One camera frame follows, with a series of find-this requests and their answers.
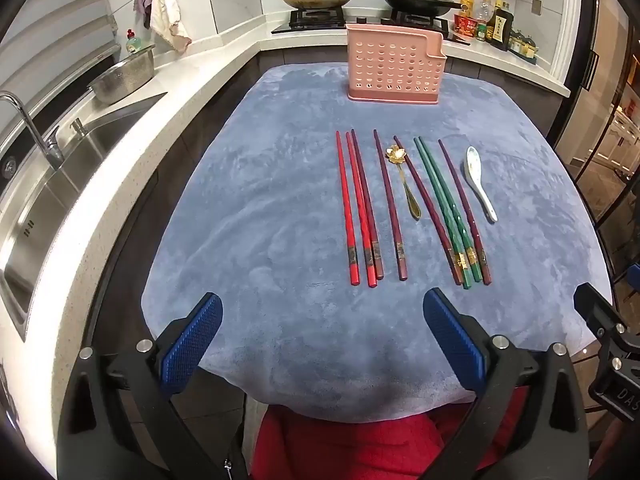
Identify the green chopstick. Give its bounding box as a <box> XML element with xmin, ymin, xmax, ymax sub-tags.
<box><xmin>418</xmin><ymin>136</ymin><xmax>482</xmax><ymax>283</ymax></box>
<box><xmin>413</xmin><ymin>138</ymin><xmax>473</xmax><ymax>290</ymax></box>

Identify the dark soy sauce bottle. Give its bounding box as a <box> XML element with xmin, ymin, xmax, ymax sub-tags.
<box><xmin>487</xmin><ymin>2</ymin><xmax>515</xmax><ymax>51</ymax></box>

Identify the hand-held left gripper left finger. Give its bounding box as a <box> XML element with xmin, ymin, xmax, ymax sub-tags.
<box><xmin>57</xmin><ymin>292</ymin><xmax>249</xmax><ymax>480</ymax></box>

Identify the gold flower spoon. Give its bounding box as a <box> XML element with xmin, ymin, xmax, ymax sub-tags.
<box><xmin>386</xmin><ymin>144</ymin><xmax>422</xmax><ymax>221</ymax></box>

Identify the black gas stove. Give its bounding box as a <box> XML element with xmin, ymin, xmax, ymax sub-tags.
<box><xmin>271</xmin><ymin>7</ymin><xmax>471</xmax><ymax>46</ymax></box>

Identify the stainless steel sink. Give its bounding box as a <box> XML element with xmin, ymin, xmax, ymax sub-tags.
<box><xmin>0</xmin><ymin>92</ymin><xmax>169</xmax><ymax>343</ymax></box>

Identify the red seasoning container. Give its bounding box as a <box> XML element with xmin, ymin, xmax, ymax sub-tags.
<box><xmin>454</xmin><ymin>14</ymin><xmax>477</xmax><ymax>41</ymax></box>

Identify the condiment jar set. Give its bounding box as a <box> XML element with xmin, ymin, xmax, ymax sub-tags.
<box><xmin>509</xmin><ymin>30</ymin><xmax>540</xmax><ymax>65</ymax></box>

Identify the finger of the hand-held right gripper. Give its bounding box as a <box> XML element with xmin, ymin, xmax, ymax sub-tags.
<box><xmin>573</xmin><ymin>283</ymin><xmax>627</xmax><ymax>347</ymax></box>

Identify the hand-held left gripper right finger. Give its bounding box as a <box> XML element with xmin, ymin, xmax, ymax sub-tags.
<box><xmin>415</xmin><ymin>287</ymin><xmax>589</xmax><ymax>480</ymax></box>

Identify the white hanging towel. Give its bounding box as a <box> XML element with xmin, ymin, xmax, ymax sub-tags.
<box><xmin>150</xmin><ymin>0</ymin><xmax>193</xmax><ymax>52</ymax></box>

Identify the white ceramic spoon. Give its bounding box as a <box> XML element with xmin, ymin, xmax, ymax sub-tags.
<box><xmin>465</xmin><ymin>146</ymin><xmax>499</xmax><ymax>223</ymax></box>

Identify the red clothing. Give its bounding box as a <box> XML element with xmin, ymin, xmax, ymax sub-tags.
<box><xmin>250</xmin><ymin>387</ymin><xmax>528</xmax><ymax>480</ymax></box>

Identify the blue velvet table cloth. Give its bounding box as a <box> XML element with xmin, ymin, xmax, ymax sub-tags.
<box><xmin>141</xmin><ymin>62</ymin><xmax>613</xmax><ymax>423</ymax></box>

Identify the steel colander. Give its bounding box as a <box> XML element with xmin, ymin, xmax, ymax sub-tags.
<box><xmin>89</xmin><ymin>44</ymin><xmax>157</xmax><ymax>106</ymax></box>

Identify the pink perforated utensil holder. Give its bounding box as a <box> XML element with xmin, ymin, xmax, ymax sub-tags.
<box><xmin>346</xmin><ymin>23</ymin><xmax>447</xmax><ymax>106</ymax></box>

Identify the chrome faucet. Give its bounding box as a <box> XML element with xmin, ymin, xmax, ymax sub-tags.
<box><xmin>0</xmin><ymin>91</ymin><xmax>66</xmax><ymax>171</ymax></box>

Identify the dark red chopstick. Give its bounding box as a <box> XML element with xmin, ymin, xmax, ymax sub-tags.
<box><xmin>438</xmin><ymin>139</ymin><xmax>492</xmax><ymax>285</ymax></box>
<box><xmin>373</xmin><ymin>129</ymin><xmax>408</xmax><ymax>281</ymax></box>
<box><xmin>351</xmin><ymin>129</ymin><xmax>384</xmax><ymax>280</ymax></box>
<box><xmin>393</xmin><ymin>135</ymin><xmax>462</xmax><ymax>285</ymax></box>

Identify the window blind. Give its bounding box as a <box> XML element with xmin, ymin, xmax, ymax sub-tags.
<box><xmin>0</xmin><ymin>0</ymin><xmax>122</xmax><ymax>92</ymax></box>

